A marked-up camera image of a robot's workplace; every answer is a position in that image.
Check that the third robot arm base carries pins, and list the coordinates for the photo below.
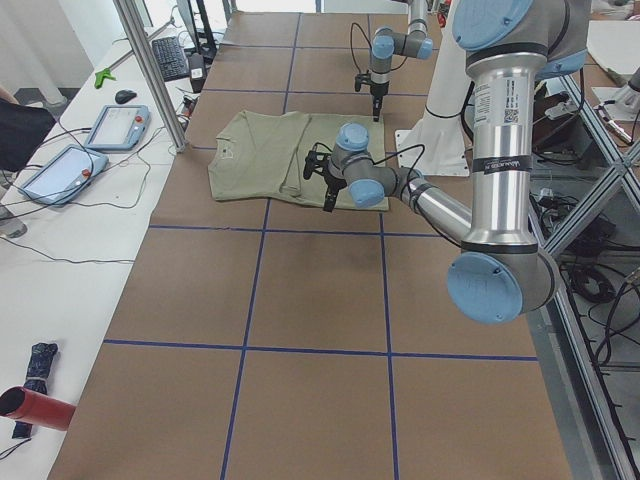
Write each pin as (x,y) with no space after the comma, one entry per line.
(621,101)

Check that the white camera pedestal column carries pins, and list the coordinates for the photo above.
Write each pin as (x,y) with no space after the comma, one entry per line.
(436,145)

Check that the black computer mouse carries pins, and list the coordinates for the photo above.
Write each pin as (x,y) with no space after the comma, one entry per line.
(124,96)

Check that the blue teach pendant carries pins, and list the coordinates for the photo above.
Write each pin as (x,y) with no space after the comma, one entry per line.
(118,128)
(62,178)

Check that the black power adapter box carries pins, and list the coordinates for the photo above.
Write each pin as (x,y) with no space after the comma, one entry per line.
(197,72)

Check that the near blue teach pendant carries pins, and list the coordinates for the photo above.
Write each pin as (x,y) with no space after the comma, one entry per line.
(62,178)

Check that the aluminium frame post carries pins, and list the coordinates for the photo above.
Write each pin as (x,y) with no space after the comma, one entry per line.
(134,29)

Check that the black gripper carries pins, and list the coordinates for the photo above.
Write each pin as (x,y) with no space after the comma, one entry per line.
(332,183)
(377,90)

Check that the folded dark blue umbrella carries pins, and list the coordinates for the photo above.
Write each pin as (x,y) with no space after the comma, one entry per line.
(37,374)

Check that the black keyboard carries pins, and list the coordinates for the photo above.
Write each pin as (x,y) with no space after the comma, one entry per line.
(171,58)

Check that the person in black shirt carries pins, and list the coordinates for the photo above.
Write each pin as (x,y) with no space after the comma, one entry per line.
(23,129)

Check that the red cylinder tube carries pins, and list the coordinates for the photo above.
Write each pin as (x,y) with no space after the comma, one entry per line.
(32,407)

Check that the far blue teach pendant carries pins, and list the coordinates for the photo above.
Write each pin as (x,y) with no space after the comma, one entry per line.
(118,128)

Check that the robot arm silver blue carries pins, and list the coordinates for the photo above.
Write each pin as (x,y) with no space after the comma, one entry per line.
(386,43)
(497,50)

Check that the olive green long-sleeve shirt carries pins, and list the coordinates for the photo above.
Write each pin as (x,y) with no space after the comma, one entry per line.
(263,156)

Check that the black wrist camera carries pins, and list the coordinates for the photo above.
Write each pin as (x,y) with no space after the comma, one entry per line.
(316,160)
(361,80)

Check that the green plastic tool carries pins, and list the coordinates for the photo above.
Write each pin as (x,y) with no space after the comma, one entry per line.
(102,76)

